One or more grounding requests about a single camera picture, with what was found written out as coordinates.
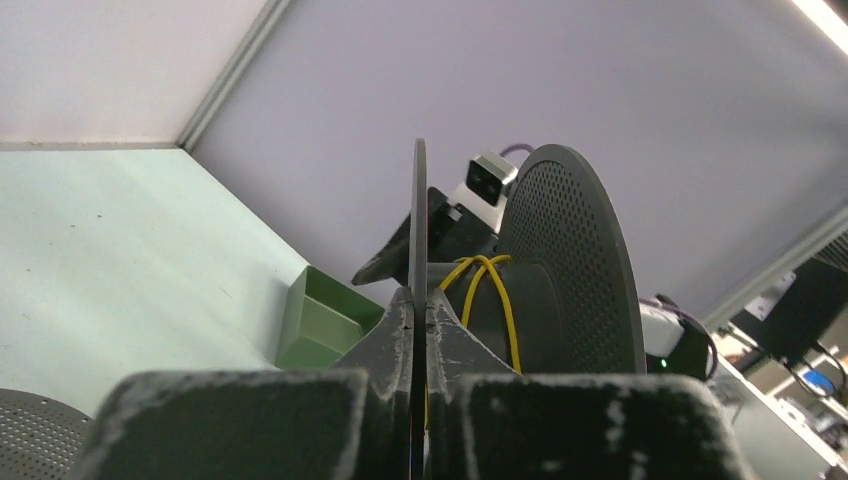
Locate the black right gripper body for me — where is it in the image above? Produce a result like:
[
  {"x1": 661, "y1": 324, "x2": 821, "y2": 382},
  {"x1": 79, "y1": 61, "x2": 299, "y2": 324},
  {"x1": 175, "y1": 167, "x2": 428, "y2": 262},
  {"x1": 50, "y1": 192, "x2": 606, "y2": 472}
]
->
[{"x1": 427, "y1": 187, "x2": 498, "y2": 263}]

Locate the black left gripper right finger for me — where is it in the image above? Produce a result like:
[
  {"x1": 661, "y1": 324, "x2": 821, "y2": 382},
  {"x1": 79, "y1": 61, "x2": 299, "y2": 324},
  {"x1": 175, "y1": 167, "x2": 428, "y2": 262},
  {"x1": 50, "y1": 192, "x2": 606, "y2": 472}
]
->
[{"x1": 425, "y1": 290, "x2": 752, "y2": 479}]

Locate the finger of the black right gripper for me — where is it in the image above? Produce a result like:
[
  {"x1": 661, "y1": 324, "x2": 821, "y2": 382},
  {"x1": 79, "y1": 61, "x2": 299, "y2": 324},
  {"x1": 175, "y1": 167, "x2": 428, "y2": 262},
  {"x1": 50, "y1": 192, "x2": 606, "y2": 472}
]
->
[{"x1": 351, "y1": 215, "x2": 411, "y2": 286}]

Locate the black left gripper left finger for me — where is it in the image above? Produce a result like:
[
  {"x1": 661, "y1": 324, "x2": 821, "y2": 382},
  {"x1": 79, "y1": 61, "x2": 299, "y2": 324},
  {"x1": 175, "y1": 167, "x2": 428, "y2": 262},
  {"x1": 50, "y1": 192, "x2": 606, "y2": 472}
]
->
[{"x1": 70, "y1": 288, "x2": 412, "y2": 479}]

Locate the yellow wire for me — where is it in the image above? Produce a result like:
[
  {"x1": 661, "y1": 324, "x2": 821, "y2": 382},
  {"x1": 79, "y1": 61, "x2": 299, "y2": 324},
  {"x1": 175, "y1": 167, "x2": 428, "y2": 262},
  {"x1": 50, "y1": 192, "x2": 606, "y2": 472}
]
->
[{"x1": 423, "y1": 254, "x2": 525, "y2": 432}]

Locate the dark grey spool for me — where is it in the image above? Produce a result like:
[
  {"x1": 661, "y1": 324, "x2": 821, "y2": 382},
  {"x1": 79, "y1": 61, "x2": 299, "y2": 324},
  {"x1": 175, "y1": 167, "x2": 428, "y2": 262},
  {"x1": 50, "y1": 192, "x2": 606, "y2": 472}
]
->
[
  {"x1": 407, "y1": 137, "x2": 648, "y2": 379},
  {"x1": 1, "y1": 388, "x2": 93, "y2": 480}
]

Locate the green tray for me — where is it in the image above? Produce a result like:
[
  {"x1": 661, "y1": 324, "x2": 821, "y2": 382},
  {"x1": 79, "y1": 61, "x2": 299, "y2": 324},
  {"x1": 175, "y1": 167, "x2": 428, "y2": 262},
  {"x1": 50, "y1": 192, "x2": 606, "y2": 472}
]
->
[{"x1": 272, "y1": 265, "x2": 384, "y2": 370}]

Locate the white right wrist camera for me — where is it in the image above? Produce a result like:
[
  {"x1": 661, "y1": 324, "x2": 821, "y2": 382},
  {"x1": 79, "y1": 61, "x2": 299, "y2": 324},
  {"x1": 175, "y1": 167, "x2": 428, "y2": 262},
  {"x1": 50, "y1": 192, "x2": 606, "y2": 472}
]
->
[{"x1": 448, "y1": 149, "x2": 518, "y2": 234}]

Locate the right aluminium frame post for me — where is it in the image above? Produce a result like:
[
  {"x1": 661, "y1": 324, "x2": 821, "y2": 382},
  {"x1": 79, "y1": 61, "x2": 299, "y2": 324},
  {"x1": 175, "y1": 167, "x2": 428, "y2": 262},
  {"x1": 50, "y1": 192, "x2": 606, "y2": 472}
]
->
[{"x1": 175, "y1": 0, "x2": 296, "y2": 153}]

